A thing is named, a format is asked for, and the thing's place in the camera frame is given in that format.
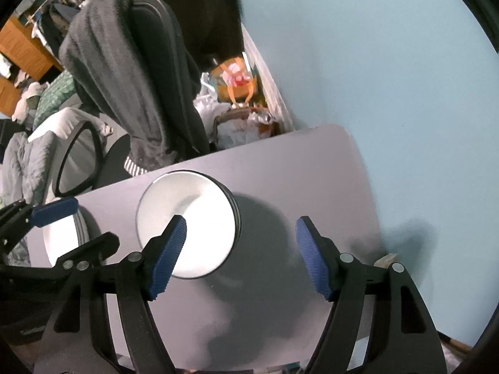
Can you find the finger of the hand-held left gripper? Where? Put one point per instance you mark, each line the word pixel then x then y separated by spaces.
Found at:
pixel 97 247
pixel 54 211

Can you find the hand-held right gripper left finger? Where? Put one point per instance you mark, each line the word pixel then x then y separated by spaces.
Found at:
pixel 167 259

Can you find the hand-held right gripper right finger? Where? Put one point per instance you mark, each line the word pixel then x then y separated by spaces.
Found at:
pixel 312 259

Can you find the white ribbed bowl black rim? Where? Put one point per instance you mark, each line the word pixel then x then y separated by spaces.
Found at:
pixel 58 241

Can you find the large white plate black rim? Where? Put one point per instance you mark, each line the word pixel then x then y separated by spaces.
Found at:
pixel 236 214
pixel 206 210

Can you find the grey comforter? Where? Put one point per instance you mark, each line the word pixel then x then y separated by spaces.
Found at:
pixel 31 156

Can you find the striped cloth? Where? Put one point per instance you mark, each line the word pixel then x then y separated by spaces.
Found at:
pixel 133 167

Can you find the green patterned blanket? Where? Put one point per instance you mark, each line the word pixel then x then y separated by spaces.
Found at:
pixel 54 93

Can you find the trash bin with white liner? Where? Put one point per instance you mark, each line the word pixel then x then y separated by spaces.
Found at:
pixel 234 128

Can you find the dark grey towel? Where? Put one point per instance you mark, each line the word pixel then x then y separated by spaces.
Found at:
pixel 109 66

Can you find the white plastic bag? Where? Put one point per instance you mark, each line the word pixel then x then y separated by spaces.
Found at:
pixel 206 105

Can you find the wooden cabinet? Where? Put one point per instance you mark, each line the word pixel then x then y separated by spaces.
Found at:
pixel 23 46

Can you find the orange bag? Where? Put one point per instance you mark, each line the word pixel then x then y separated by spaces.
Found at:
pixel 220 73

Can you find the black office chair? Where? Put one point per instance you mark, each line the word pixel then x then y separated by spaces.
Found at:
pixel 163 46

